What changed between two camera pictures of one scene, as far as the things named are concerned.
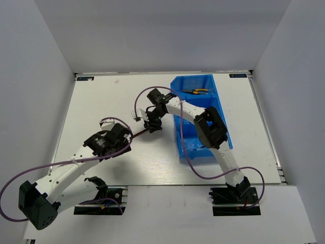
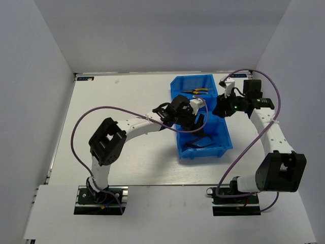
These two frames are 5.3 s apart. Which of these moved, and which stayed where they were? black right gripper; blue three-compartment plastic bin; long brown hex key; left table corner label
Moved: black right gripper; long brown hex key
Stayed: blue three-compartment plastic bin; left table corner label
